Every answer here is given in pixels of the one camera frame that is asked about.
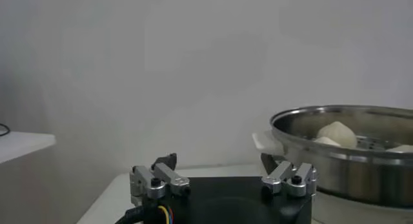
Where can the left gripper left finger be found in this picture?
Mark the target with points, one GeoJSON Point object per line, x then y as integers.
{"type": "Point", "coordinates": [164, 174]}

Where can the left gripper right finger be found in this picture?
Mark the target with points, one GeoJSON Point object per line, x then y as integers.
{"type": "Point", "coordinates": [284, 173]}

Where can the white steamed baozi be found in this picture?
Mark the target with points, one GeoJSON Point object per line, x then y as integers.
{"type": "Point", "coordinates": [326, 142]}
{"type": "Point", "coordinates": [340, 133]}

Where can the stainless steel steamer basket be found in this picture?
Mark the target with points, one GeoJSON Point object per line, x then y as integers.
{"type": "Point", "coordinates": [355, 173]}

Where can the white electric pot base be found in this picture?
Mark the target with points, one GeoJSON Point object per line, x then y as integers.
{"type": "Point", "coordinates": [355, 214]}

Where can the white folding side table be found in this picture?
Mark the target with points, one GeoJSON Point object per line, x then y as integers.
{"type": "Point", "coordinates": [22, 144]}

